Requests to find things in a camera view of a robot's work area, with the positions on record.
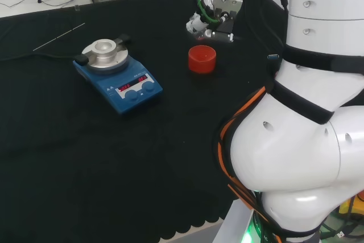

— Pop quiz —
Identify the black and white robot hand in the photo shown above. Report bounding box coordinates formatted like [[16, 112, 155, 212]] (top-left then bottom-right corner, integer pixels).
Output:
[[186, 0, 244, 44]]

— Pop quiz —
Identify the clear round-bottom glass flask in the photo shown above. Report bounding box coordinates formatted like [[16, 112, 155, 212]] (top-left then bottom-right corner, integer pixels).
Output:
[[186, 12, 213, 42]]

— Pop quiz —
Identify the heater with blue base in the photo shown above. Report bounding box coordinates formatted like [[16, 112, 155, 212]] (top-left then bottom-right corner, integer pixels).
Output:
[[72, 34, 164, 116]]

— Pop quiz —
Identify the black bench cloth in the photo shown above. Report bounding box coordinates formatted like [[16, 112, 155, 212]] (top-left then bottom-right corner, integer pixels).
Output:
[[0, 0, 288, 243]]

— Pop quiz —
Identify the yellow stop button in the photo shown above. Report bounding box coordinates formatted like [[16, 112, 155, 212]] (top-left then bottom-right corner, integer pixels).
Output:
[[337, 188, 364, 224]]

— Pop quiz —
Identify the red ring flask stand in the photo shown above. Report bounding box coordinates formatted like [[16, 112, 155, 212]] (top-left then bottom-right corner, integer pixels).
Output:
[[188, 44, 217, 75]]

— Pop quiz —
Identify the black cable with USB plug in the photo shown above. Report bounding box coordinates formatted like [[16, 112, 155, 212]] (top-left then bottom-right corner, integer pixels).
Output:
[[250, 0, 288, 62]]

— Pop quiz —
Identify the orange cable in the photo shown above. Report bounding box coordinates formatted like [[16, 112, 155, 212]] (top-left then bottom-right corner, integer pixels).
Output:
[[216, 85, 275, 243]]

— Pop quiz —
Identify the black heater power cable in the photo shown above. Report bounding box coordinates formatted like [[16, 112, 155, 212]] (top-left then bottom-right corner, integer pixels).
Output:
[[0, 51, 77, 62]]

